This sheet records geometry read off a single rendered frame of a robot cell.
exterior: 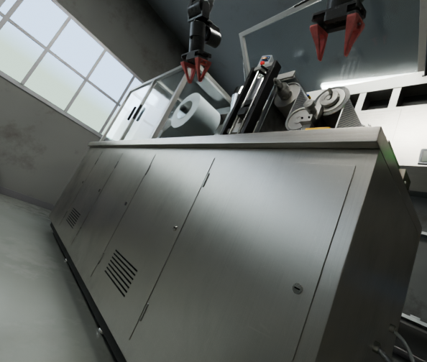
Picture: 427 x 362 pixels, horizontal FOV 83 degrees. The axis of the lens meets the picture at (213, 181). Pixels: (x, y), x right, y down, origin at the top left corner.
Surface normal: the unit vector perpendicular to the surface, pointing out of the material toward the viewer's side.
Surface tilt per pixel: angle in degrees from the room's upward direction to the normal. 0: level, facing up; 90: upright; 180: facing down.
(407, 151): 90
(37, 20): 90
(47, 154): 90
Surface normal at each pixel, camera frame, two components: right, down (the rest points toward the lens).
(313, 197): -0.65, -0.45
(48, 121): 0.71, 0.16
